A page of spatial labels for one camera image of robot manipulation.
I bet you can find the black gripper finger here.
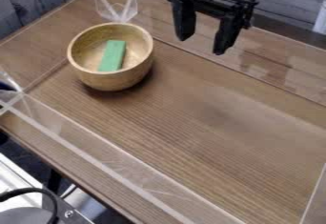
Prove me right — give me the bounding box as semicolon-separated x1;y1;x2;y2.
213;10;246;55
172;0;197;41

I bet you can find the green rectangular block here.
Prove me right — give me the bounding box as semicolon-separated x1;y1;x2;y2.
98;40;126;71

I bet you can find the brown wooden bowl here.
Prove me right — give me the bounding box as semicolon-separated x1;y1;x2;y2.
69;23;154;92

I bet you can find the white object at right edge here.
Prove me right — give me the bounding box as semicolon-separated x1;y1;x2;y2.
313;0;326;34

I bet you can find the clear acrylic front barrier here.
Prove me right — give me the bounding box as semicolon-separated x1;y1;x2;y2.
0;71;246;224

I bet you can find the clear acrylic corner bracket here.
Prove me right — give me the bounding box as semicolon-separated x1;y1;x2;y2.
95;0;140;23

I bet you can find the grey metal bracket with screw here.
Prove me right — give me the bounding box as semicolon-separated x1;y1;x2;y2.
41;187;95;224

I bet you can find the black cable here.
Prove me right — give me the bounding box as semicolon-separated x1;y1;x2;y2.
0;187;62;224

